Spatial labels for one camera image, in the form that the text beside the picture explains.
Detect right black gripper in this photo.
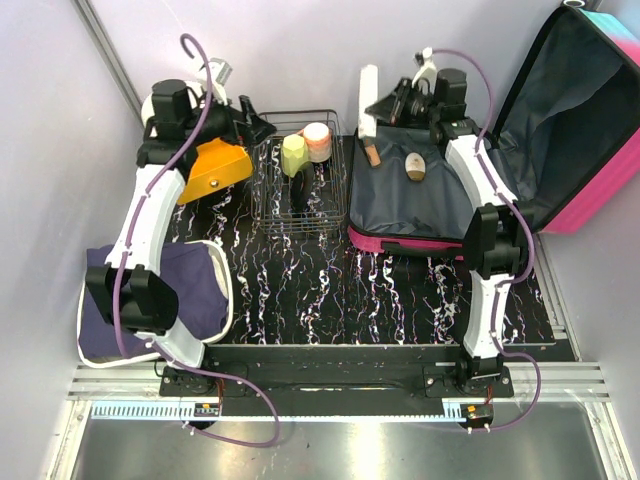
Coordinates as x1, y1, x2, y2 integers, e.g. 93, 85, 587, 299
363, 79, 438, 129

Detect purple garment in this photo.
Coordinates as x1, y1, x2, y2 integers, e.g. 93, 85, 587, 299
78, 241, 230, 361

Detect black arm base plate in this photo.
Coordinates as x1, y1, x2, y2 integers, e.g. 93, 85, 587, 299
159, 343, 516, 399

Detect pink teal cartoon suitcase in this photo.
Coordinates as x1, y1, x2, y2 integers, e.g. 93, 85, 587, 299
347, 6, 639, 253

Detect pink ribbed cup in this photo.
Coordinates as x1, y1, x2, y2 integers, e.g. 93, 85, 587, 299
302, 122, 332, 163

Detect aluminium frame rail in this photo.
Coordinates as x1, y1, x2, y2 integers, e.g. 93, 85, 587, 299
67, 362, 610, 423

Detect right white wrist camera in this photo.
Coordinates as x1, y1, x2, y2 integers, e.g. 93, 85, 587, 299
411, 47, 438, 93

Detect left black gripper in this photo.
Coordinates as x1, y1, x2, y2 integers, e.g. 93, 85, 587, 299
184, 85, 277, 150

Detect white rectangular tray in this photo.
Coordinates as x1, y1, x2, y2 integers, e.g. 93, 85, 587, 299
75, 239, 235, 370

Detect black wire basket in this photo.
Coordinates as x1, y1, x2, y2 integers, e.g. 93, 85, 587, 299
251, 109, 348, 236

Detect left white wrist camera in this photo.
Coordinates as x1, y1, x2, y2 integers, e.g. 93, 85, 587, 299
196, 57, 232, 105

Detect black object in basket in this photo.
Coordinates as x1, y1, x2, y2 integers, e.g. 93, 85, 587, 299
290, 163, 315, 211

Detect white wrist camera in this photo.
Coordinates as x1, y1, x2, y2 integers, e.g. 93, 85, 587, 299
196, 57, 232, 105
411, 47, 438, 93

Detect black marble pattern mat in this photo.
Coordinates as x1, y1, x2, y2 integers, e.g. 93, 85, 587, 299
149, 135, 557, 347

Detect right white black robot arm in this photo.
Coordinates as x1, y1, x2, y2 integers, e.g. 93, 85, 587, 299
358, 65, 534, 397

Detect yellow faceted cup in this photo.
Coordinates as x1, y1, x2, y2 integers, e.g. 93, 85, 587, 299
281, 134, 309, 178

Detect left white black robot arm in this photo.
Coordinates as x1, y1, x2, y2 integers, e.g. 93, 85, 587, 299
85, 79, 276, 396

